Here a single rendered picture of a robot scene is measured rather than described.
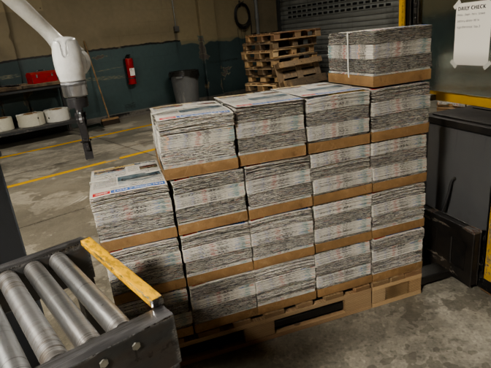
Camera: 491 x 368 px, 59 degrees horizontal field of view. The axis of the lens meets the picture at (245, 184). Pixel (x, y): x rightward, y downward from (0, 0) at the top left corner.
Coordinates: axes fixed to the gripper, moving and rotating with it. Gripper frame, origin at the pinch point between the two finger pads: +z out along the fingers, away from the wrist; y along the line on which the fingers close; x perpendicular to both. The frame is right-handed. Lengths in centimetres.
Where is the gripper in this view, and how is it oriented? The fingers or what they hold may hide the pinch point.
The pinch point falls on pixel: (88, 150)
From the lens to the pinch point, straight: 177.9
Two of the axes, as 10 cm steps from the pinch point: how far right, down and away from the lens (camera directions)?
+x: -9.4, 1.9, -2.7
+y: -3.1, -2.8, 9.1
